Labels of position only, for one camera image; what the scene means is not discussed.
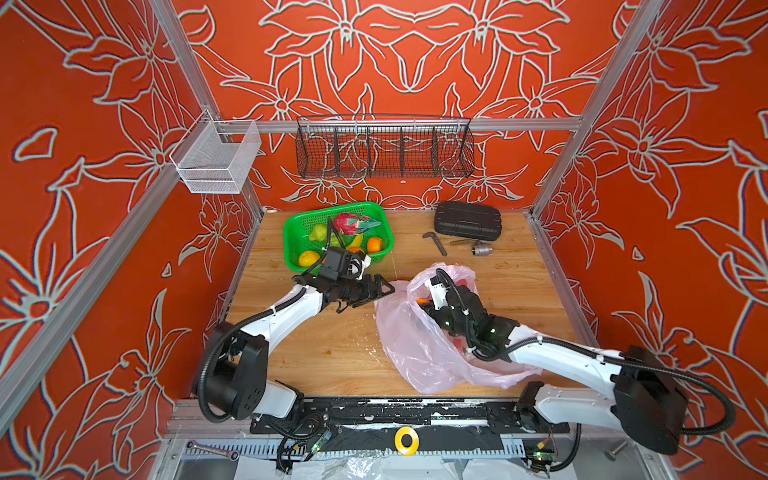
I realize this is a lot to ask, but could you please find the yellow apple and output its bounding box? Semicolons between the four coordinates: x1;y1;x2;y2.
298;250;321;269

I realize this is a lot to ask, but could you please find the black tool case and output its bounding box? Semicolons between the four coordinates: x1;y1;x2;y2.
434;201;502;241

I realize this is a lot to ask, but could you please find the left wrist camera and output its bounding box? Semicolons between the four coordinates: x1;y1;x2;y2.
317;247;371;281

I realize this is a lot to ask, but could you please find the pink plastic bag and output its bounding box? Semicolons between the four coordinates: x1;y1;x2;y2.
374;263;542;395

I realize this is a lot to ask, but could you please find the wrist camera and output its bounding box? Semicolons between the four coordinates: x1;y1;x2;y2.
317;247;371;281
428;280;447;310

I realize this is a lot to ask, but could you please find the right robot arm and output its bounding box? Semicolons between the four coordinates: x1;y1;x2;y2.
422;268;736;455

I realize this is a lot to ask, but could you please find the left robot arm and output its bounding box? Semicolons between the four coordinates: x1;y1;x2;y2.
194;219;395;423

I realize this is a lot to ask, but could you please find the yellow banana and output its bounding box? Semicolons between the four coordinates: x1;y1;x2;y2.
347;235;364;249

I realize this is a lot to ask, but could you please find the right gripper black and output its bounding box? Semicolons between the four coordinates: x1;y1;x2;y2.
402;298;477;343

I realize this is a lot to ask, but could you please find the green plastic basket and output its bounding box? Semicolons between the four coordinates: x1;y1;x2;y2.
283;202;395;272

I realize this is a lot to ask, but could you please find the black hex key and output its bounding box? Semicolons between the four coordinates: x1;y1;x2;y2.
422;231;448;257

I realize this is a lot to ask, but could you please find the metal drill chuck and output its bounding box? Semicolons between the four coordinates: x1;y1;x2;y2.
450;239;494;257

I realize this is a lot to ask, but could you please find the silver wrench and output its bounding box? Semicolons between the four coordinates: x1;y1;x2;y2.
186;440;240;462

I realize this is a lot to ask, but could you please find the red dragon fruit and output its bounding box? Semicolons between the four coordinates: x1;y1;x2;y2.
333;213;381;236

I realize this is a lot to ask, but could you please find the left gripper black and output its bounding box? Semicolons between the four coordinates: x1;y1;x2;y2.
336;273;393;304

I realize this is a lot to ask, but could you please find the black wire wall basket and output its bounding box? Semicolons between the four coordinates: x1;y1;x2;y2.
295;113;476;180

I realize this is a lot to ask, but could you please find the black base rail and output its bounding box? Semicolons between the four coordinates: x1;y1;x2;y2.
281;396;571;436

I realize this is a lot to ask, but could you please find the white mesh wall basket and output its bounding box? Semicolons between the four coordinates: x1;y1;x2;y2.
170;118;262;194

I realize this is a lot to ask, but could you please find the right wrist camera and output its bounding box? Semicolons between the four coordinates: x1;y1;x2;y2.
428;280;447;310

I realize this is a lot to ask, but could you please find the yellow tape roll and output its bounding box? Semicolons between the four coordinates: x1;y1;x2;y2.
394;426;420;457

